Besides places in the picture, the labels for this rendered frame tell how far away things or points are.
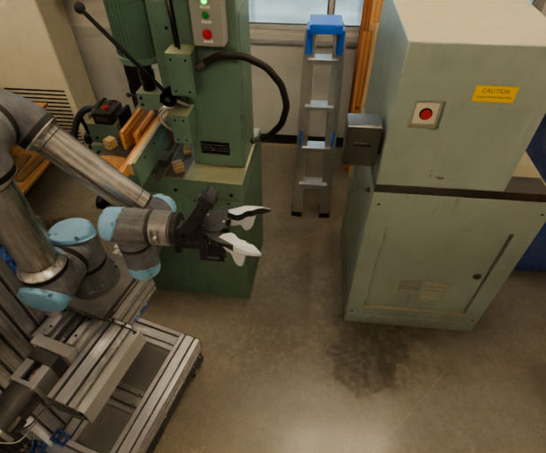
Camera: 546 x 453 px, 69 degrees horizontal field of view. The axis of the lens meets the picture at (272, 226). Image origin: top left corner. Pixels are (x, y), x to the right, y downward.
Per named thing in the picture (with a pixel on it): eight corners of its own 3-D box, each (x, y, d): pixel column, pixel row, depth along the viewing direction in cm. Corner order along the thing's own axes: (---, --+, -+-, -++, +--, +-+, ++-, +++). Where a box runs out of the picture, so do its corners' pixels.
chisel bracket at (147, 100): (146, 103, 170) (141, 84, 164) (177, 106, 169) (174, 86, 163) (139, 112, 165) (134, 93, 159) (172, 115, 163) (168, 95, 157)
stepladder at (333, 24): (291, 203, 274) (301, 13, 200) (328, 205, 273) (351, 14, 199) (290, 218, 262) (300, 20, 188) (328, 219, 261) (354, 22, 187)
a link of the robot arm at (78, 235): (112, 244, 121) (98, 212, 112) (93, 279, 112) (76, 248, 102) (75, 242, 122) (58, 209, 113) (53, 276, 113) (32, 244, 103)
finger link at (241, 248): (262, 271, 79) (230, 251, 84) (262, 249, 75) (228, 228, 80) (251, 279, 77) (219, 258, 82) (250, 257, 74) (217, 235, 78)
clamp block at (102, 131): (107, 124, 180) (101, 106, 174) (135, 127, 179) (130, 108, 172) (92, 142, 170) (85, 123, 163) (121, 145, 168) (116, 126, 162)
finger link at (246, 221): (264, 220, 93) (228, 232, 89) (264, 199, 89) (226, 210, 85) (270, 227, 91) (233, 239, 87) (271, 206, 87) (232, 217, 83)
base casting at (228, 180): (150, 134, 204) (146, 118, 197) (261, 143, 198) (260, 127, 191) (112, 189, 173) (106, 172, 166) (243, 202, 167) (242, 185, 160)
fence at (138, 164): (183, 99, 191) (181, 88, 187) (186, 99, 191) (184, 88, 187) (134, 175, 149) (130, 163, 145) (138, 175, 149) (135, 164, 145)
